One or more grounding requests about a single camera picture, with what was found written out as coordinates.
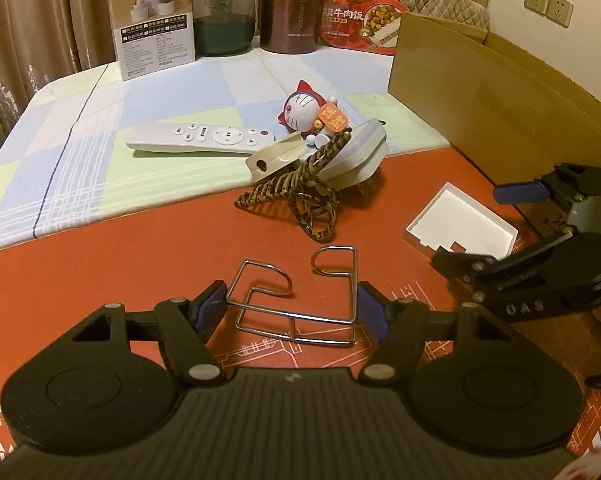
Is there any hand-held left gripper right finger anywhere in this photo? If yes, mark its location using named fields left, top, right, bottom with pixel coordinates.
left=357, top=281, right=519, bottom=387

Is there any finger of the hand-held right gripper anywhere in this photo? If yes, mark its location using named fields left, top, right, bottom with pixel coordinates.
left=493, top=161, right=601, bottom=206
left=432, top=225, right=579, bottom=291

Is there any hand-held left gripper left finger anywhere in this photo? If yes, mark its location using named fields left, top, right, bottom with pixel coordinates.
left=69, top=280, right=228, bottom=388

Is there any white shallow tray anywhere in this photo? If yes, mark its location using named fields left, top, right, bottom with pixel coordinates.
left=402, top=182, right=520, bottom=261

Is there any metal wire hook rack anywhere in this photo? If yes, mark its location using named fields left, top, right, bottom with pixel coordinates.
left=224, top=245, right=360, bottom=347

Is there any brown cardboard box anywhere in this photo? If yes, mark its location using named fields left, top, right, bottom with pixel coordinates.
left=388, top=11, right=601, bottom=261

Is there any brown braided cord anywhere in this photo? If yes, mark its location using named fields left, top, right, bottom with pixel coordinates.
left=234, top=130, right=354, bottom=242

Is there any white plug adapter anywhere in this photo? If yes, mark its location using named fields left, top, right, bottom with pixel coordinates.
left=244, top=117, right=389, bottom=189

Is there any red printed cardboard sheet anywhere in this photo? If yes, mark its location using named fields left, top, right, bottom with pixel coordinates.
left=0, top=145, right=601, bottom=480

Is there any white remote control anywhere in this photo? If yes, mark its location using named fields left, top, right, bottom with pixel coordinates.
left=125, top=121, right=277, bottom=156

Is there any red white cat figurine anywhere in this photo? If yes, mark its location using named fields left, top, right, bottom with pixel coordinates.
left=279, top=80, right=350, bottom=147

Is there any pastel plaid tablecloth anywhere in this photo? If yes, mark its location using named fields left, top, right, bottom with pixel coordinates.
left=0, top=42, right=451, bottom=254

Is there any red food package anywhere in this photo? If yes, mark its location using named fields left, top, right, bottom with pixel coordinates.
left=319, top=0, right=410, bottom=56

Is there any white product box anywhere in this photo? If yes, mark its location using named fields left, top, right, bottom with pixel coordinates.
left=105, top=0, right=197, bottom=82

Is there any green glass jar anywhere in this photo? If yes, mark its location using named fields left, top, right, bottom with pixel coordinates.
left=191, top=0, right=257, bottom=57

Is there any brown thermos flask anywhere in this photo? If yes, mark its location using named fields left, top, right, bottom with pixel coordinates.
left=258, top=0, right=325, bottom=55

